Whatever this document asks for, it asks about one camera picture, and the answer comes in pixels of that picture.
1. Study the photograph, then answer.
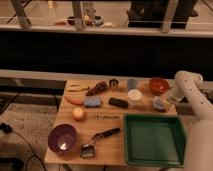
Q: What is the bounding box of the blue sponge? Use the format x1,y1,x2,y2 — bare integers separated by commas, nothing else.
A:
84,97,102,108

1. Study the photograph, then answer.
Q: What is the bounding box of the wooden table board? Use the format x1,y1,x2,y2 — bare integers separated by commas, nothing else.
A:
45,80,177,166

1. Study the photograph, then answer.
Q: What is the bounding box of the red bowl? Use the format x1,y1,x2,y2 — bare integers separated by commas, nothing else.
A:
149,77,169,95

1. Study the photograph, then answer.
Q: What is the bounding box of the black rectangular block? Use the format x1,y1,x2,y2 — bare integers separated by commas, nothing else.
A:
109,98,128,108

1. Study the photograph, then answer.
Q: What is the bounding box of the small metal cup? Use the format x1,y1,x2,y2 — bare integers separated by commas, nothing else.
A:
109,79,119,91

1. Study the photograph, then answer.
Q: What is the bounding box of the white plastic cup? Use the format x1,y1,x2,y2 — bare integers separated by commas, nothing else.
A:
128,89,142,105

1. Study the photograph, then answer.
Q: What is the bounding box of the green plastic tray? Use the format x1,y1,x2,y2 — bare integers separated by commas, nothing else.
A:
123,114,186,168

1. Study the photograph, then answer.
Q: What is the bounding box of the yellow banana peel piece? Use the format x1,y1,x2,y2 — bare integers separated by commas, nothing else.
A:
67,85,89,92

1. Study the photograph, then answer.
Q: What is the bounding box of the bunch of dark grapes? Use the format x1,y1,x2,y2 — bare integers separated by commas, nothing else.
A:
86,81,108,96

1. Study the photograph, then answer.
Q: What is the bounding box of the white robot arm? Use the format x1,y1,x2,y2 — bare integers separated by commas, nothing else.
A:
166,71,213,171

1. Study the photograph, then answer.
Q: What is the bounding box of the purple bowl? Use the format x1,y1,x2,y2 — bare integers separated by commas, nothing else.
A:
48,124,77,154

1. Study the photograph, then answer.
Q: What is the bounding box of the blue cup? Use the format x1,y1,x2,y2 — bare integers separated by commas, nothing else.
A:
127,79,138,91

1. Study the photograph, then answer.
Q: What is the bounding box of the black power cable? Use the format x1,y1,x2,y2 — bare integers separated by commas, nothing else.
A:
0,122,48,171

